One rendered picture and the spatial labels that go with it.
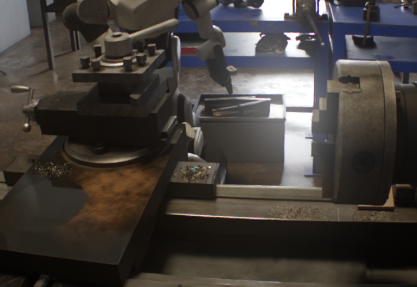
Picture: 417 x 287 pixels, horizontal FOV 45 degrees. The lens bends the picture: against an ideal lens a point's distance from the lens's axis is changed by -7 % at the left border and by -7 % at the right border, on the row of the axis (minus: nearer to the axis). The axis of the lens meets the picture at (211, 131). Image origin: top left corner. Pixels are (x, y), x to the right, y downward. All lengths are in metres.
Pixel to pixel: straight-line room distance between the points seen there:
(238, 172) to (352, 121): 2.21
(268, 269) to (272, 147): 1.91
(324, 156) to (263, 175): 2.05
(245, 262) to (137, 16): 0.94
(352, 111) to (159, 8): 1.13
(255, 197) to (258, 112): 1.83
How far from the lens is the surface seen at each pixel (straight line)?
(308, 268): 1.19
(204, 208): 1.19
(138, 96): 1.11
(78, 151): 1.24
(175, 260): 1.22
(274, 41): 2.78
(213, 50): 2.26
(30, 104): 1.35
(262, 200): 1.22
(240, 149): 3.05
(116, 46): 1.17
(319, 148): 0.92
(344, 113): 0.81
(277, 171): 2.99
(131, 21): 1.80
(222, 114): 3.01
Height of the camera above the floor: 1.49
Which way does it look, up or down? 25 degrees down
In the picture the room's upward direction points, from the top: 3 degrees counter-clockwise
